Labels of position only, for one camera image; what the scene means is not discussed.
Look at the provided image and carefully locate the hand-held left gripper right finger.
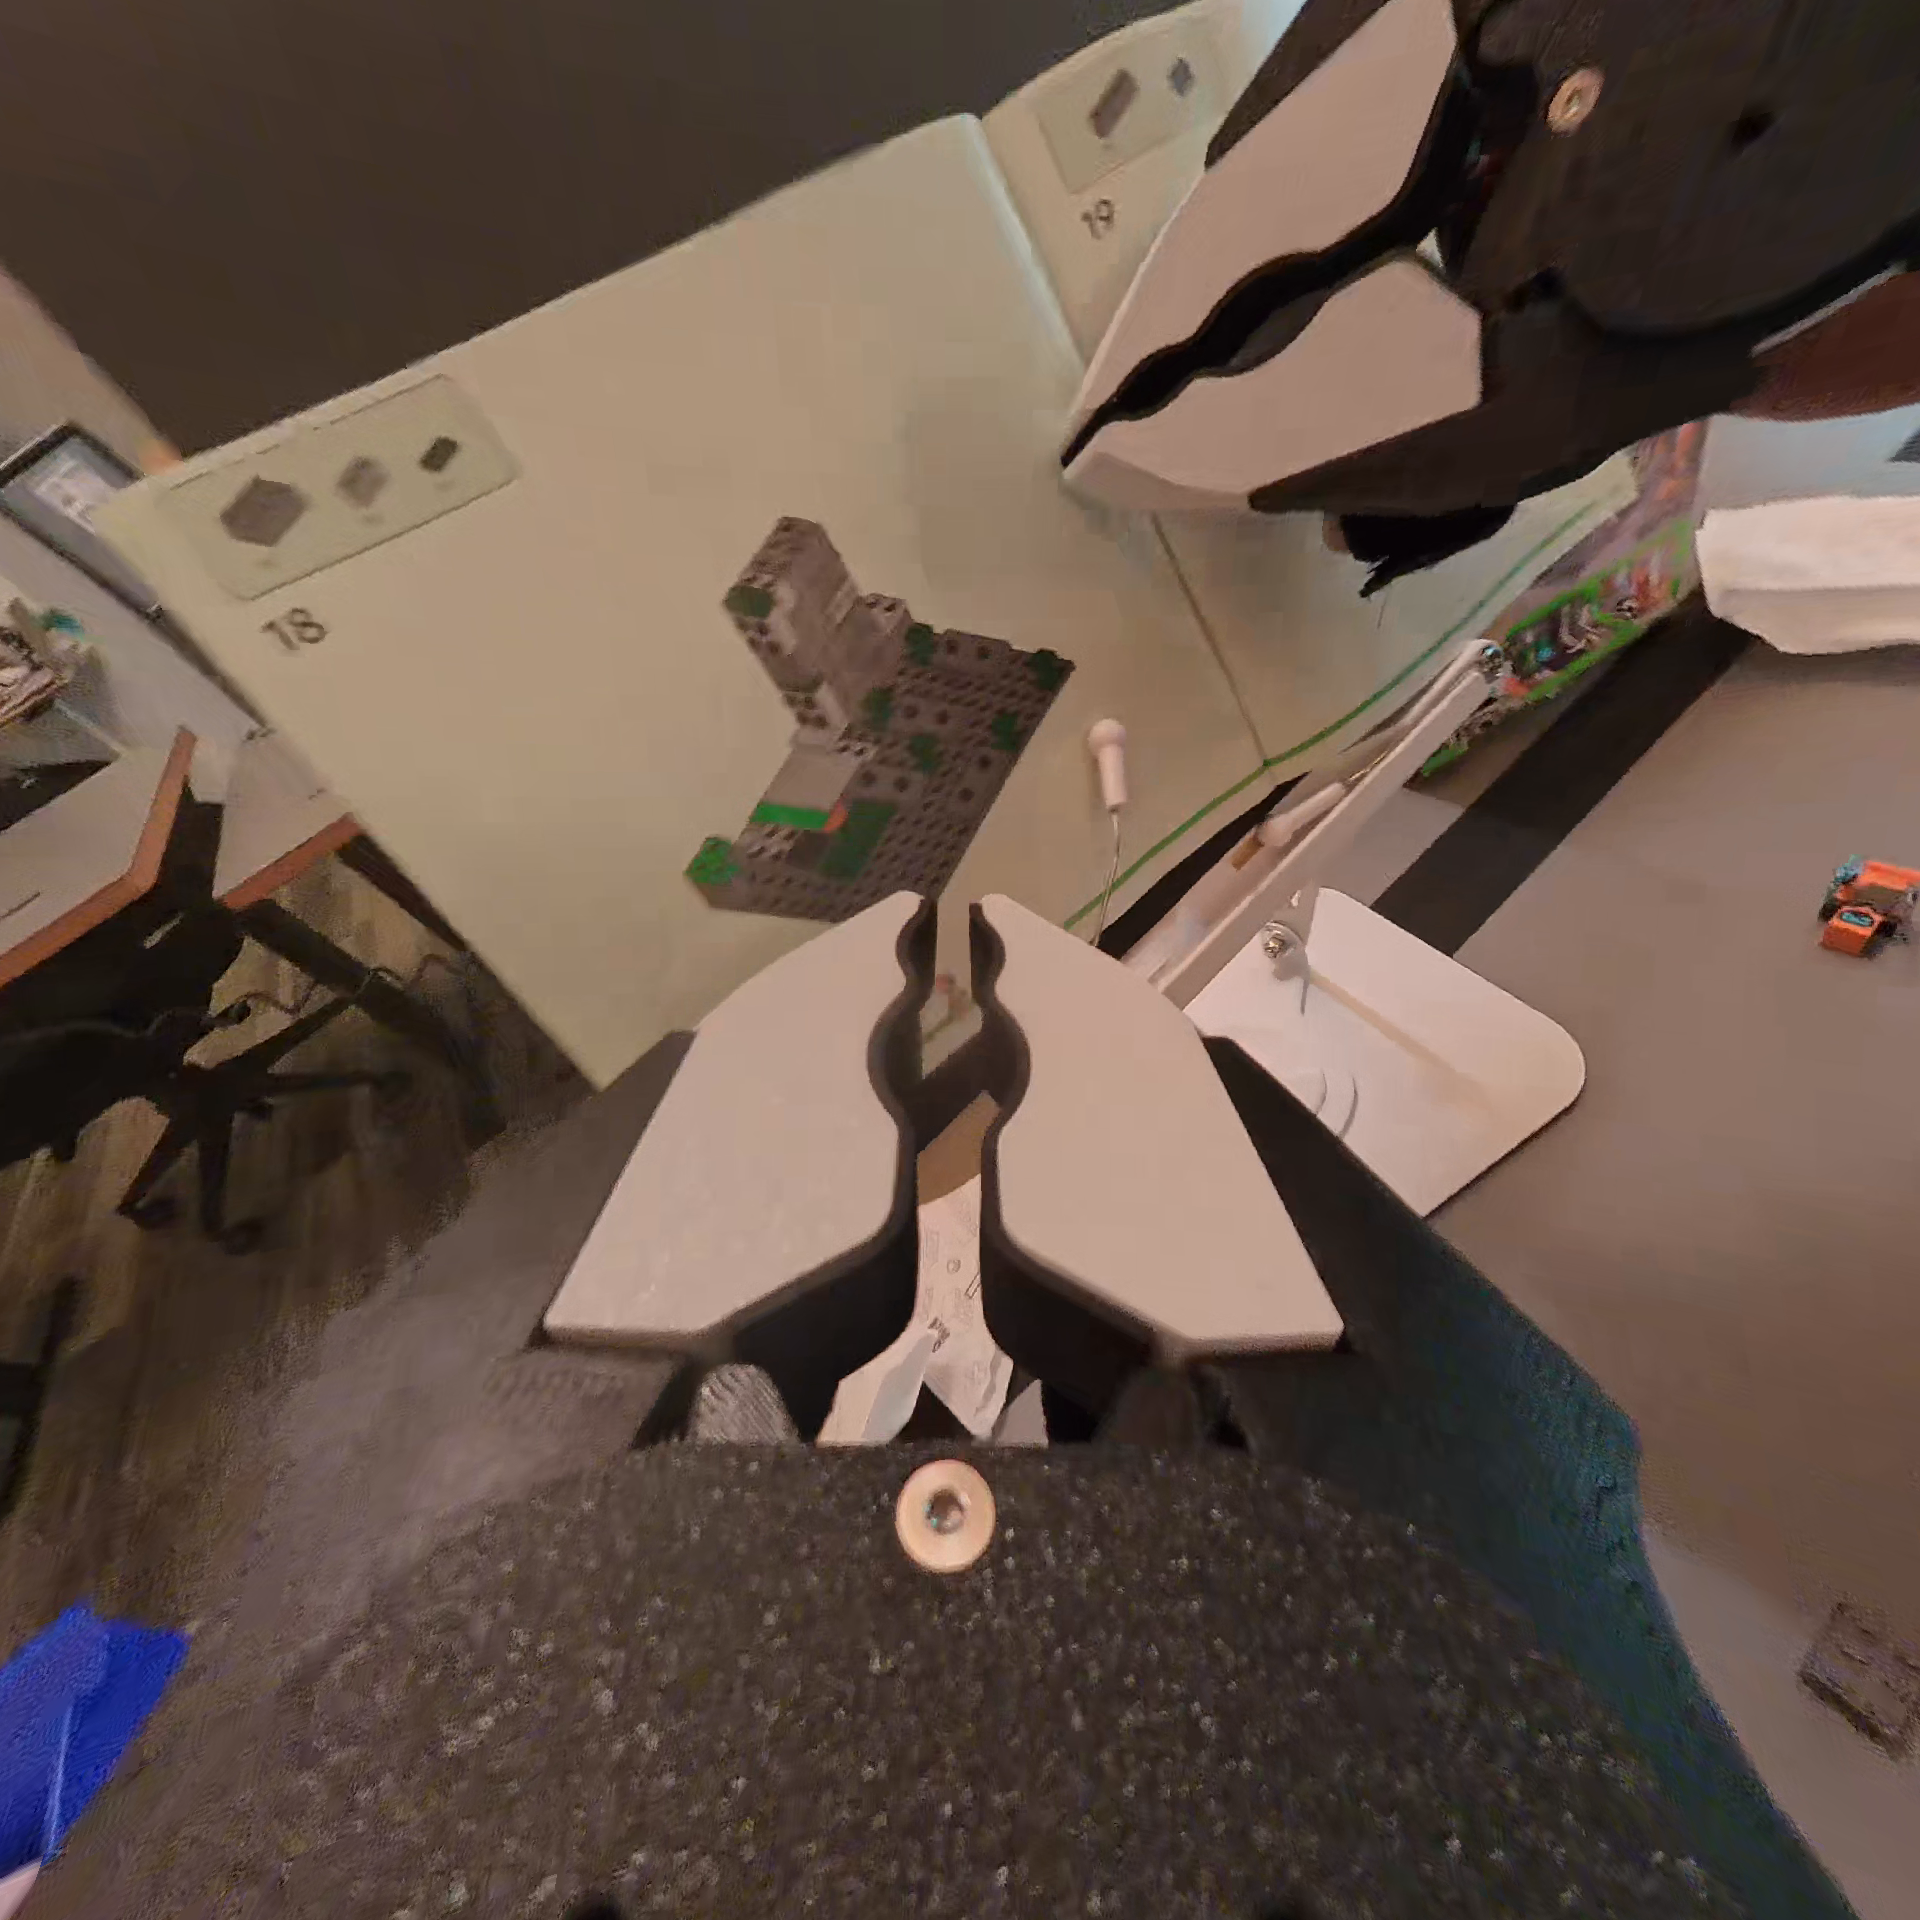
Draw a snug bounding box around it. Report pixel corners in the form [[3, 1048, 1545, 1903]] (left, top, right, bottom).
[[968, 895, 1344, 1368]]

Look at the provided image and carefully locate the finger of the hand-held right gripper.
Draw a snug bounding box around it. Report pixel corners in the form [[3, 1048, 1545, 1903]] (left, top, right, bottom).
[[1057, 257, 1489, 519], [1069, 0, 1471, 450]]

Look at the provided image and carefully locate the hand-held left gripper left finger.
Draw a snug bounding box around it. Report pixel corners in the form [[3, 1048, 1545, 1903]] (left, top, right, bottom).
[[543, 889, 941, 1348]]

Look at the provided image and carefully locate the building instruction booklet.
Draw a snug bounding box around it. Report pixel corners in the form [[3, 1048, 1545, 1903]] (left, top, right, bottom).
[[91, 0, 1638, 1090]]

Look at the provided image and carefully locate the blue plastic bin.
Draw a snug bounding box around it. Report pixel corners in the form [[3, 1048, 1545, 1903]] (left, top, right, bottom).
[[0, 1599, 193, 1872]]

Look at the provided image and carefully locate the grey brick model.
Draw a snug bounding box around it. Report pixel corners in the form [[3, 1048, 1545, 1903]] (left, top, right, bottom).
[[1797, 1599, 1920, 1759]]

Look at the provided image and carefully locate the person's right hand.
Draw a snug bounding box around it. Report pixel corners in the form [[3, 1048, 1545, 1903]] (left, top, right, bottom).
[[1746, 271, 1920, 425]]

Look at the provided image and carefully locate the white printed paper sheet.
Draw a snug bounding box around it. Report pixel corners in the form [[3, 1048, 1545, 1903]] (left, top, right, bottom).
[[816, 1181, 1054, 1448]]

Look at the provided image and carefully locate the white wooden book stand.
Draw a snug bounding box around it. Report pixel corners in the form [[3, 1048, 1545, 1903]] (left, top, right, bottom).
[[1084, 635, 1589, 1222]]

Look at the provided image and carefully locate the green toy set box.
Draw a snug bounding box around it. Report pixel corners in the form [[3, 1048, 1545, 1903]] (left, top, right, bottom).
[[1415, 419, 1714, 782]]

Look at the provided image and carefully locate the numbered white paper bag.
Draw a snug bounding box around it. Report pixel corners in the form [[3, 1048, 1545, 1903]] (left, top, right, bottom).
[[1695, 493, 1920, 659]]

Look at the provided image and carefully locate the black office chair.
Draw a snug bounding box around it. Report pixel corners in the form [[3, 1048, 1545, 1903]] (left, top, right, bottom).
[[0, 897, 416, 1261]]

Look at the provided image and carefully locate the orange brick figure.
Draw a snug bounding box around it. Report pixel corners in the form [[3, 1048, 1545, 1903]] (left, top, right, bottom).
[[1816, 852, 1920, 960]]

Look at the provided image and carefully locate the dark panel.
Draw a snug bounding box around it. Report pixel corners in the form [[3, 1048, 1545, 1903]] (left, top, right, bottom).
[[0, 0, 1311, 455]]

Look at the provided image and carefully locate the wall screen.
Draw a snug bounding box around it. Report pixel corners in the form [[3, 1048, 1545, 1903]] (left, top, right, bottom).
[[0, 425, 169, 621]]

